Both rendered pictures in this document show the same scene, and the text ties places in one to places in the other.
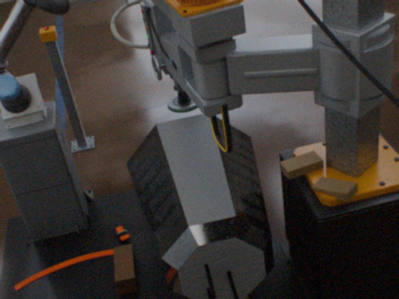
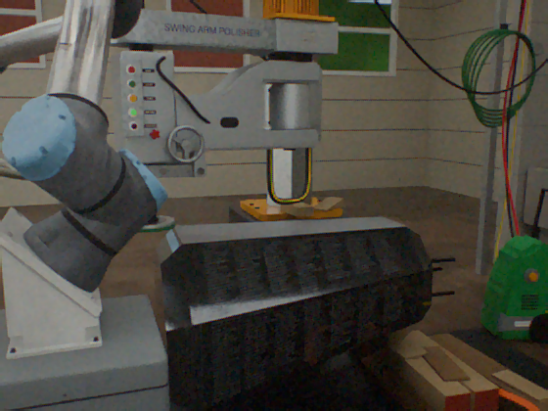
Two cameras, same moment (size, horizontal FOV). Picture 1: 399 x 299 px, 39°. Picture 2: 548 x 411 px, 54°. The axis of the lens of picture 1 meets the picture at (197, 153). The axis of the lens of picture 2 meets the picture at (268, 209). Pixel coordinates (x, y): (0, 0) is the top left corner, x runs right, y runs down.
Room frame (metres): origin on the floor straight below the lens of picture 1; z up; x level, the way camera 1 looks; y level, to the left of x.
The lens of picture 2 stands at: (3.05, 2.26, 1.33)
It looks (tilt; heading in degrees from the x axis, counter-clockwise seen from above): 10 degrees down; 258
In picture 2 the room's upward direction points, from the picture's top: straight up
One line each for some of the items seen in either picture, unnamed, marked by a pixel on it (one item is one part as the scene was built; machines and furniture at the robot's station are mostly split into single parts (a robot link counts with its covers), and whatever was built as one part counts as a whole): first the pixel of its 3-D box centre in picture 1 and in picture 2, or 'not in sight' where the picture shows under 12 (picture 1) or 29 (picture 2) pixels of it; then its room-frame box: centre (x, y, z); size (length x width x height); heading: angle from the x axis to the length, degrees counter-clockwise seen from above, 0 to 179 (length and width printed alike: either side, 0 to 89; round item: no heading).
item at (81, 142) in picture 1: (65, 90); not in sight; (4.25, 0.98, 0.54); 0.20 x 0.20 x 1.09; 6
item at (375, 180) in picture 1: (351, 165); (289, 207); (2.29, -0.77, 0.76); 0.49 x 0.49 x 0.05; 6
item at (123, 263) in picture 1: (126, 268); not in sight; (2.55, 0.57, 0.07); 0.30 x 0.12 x 0.12; 4
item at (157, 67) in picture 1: (162, 66); (183, 144); (2.95, 0.11, 1.20); 0.15 x 0.10 x 0.15; 15
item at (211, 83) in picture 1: (213, 72); (289, 107); (2.46, -0.14, 1.34); 0.19 x 0.19 x 0.20
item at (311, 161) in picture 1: (301, 164); (296, 208); (2.32, -0.51, 0.81); 0.20 x 0.10 x 0.05; 104
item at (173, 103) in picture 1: (184, 101); (148, 221); (3.09, 0.03, 0.87); 0.21 x 0.21 x 0.01
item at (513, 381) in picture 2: not in sight; (522, 386); (1.51, 0.33, 0.13); 0.25 x 0.10 x 0.01; 104
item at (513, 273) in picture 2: not in sight; (521, 262); (0.95, -0.46, 0.43); 0.35 x 0.35 x 0.87; 81
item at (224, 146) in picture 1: (219, 123); (289, 170); (2.45, -0.14, 1.05); 0.23 x 0.03 x 0.32; 15
